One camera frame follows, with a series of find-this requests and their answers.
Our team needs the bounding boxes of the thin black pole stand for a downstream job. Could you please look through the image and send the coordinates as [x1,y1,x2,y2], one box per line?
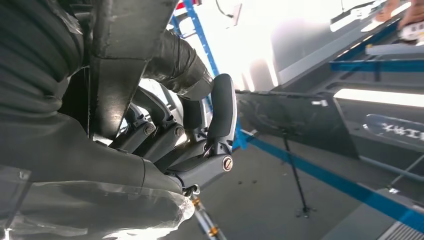
[280,131,316,219]

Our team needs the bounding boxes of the clear acrylic text sign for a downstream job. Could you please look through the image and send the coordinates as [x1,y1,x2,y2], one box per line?
[362,113,424,148]

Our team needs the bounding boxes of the black sign panel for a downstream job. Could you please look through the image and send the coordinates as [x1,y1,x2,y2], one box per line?
[236,91,360,160]

